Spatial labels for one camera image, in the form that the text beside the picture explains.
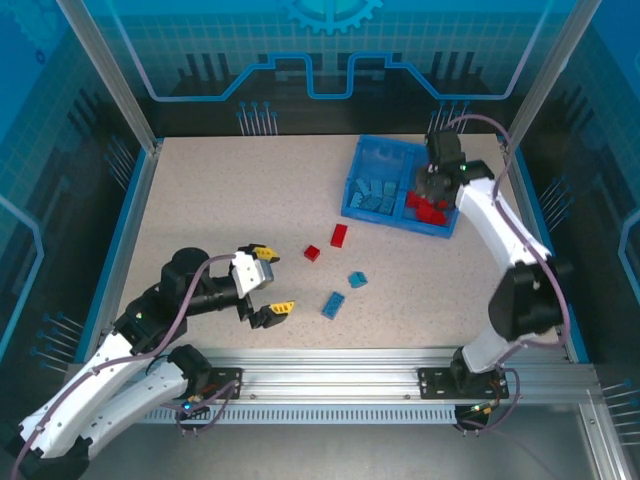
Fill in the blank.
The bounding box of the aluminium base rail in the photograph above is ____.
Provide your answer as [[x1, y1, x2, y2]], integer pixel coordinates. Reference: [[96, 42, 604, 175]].
[[107, 347, 599, 409]]

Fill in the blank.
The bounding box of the blue two-by-four lego brick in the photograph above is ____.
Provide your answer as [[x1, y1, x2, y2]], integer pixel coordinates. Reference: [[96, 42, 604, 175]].
[[321, 291, 347, 320]]

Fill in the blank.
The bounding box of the slotted grey cable duct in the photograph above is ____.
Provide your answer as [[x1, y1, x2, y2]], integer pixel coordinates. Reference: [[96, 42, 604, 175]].
[[134, 404, 459, 426]]

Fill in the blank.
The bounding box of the aluminium frame post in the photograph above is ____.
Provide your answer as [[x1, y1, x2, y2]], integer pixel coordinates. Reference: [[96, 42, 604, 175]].
[[499, 0, 604, 151], [55, 0, 164, 154]]

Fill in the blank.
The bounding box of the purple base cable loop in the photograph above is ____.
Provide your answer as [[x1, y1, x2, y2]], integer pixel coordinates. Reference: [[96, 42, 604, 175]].
[[457, 369, 524, 436], [169, 377, 244, 436]]

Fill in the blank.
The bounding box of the blue divided plastic container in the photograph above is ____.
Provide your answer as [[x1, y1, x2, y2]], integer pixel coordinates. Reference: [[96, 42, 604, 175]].
[[341, 133, 461, 241]]

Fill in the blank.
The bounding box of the printed blue acrylic panel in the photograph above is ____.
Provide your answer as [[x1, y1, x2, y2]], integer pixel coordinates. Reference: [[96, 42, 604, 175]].
[[82, 0, 566, 136]]

